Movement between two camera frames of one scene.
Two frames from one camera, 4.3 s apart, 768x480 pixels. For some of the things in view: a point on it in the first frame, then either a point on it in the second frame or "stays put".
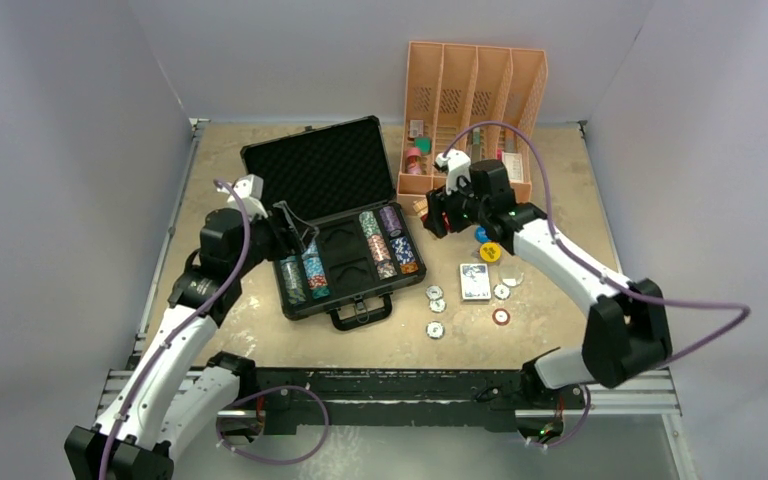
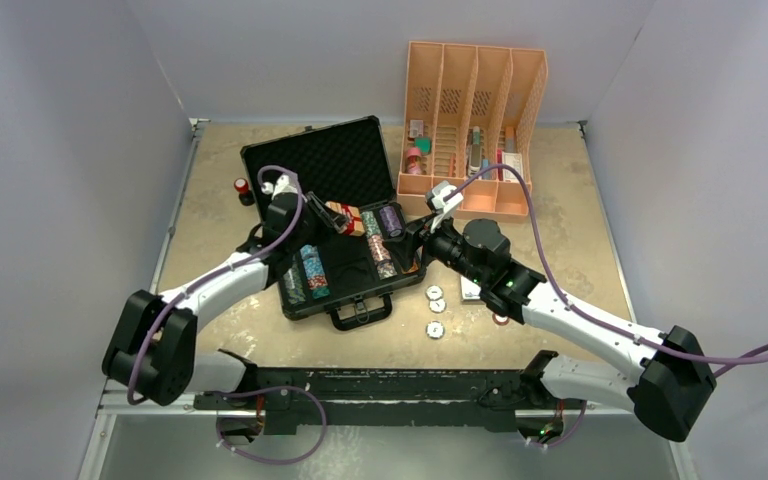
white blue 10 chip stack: x=311 y=256 stays put
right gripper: x=439 y=204 to x=405 y=249
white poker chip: x=434 y=292 stays put
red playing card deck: x=420 y=206 to x=355 y=225
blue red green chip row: x=315 y=273 stays put
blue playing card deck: x=475 y=283 stays put
